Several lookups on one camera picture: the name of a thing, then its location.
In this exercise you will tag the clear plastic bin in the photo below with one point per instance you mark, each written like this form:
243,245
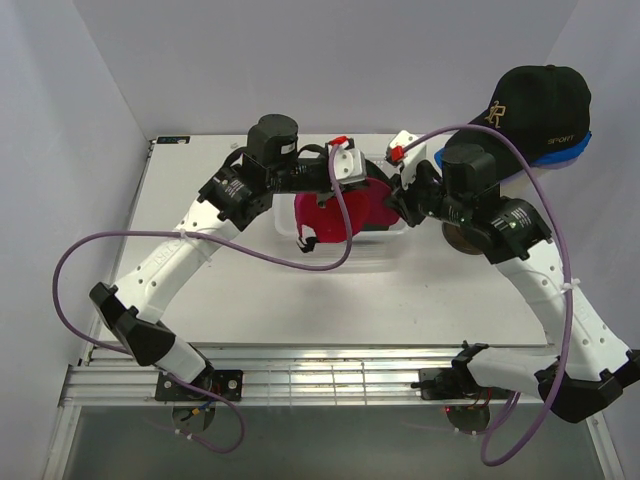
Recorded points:
285,223

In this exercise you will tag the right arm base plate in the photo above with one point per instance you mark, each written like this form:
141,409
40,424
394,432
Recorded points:
441,384

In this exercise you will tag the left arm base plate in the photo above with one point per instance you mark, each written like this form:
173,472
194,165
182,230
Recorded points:
225,383

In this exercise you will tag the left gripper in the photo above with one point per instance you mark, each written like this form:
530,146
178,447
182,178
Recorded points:
326,191

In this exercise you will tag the blue baseball cap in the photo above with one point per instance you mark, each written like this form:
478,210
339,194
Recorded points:
536,151

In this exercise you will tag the brown round stand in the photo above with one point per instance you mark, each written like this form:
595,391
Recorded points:
453,236

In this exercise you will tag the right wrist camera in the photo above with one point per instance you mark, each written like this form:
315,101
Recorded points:
404,158

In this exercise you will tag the black baseball cap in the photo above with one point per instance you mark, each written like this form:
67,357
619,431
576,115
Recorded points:
542,101

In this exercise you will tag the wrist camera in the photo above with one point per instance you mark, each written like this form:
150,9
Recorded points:
404,158
349,163

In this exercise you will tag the aluminium rail frame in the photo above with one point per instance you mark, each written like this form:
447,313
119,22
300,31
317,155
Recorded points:
353,335

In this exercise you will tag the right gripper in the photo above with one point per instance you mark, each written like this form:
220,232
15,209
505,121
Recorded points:
401,198

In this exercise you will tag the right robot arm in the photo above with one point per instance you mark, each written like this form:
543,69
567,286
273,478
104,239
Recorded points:
592,365

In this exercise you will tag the magenta baseball cap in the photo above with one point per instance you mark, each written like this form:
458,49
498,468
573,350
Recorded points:
366,207

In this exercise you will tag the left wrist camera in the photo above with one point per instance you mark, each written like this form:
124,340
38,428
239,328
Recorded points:
349,163

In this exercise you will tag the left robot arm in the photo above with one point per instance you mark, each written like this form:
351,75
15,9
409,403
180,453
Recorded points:
239,191

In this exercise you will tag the dark green baseball cap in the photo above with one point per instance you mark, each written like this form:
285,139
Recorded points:
373,171

